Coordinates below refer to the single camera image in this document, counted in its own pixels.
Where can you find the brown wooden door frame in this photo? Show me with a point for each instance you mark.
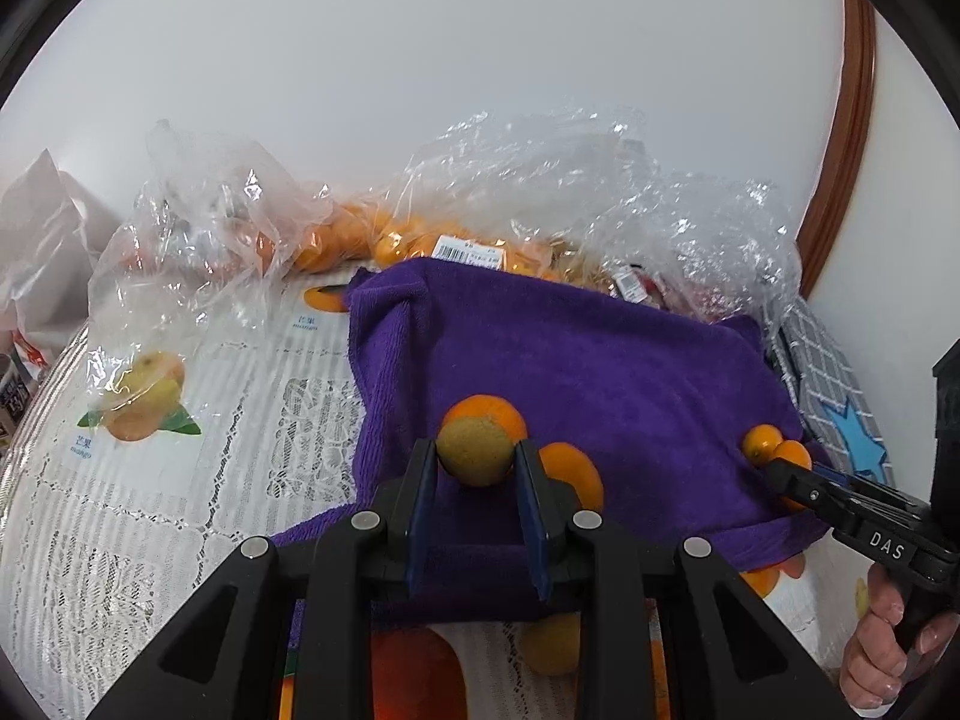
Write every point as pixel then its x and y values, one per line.
pixel 844 127

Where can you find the grey checked cloth blue star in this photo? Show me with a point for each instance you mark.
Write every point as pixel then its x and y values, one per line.
pixel 825 382

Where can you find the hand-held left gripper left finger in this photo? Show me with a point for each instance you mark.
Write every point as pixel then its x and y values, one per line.
pixel 420 517

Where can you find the brown longan bunch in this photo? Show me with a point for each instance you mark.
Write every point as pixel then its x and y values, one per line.
pixel 559 259

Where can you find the purple towel covered tray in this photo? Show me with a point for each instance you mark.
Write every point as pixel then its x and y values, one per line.
pixel 562 360

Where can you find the person's right hand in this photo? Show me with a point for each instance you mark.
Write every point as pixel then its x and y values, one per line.
pixel 874 652

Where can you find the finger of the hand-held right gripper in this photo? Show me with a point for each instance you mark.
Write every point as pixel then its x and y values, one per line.
pixel 799 487
pixel 832 475

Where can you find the pile of bagged mandarins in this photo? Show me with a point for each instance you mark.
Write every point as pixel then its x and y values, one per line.
pixel 390 240

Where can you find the orange mandarin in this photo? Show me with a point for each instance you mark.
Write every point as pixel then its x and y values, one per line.
pixel 763 583
pixel 795 454
pixel 761 442
pixel 487 409
pixel 577 472

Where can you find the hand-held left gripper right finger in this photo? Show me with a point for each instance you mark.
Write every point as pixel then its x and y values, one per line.
pixel 532 525

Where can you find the small yellow-green fruit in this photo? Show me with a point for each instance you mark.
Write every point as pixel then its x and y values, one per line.
pixel 551 645
pixel 472 450

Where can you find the white plastic bag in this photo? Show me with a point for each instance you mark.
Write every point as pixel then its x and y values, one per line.
pixel 45 225

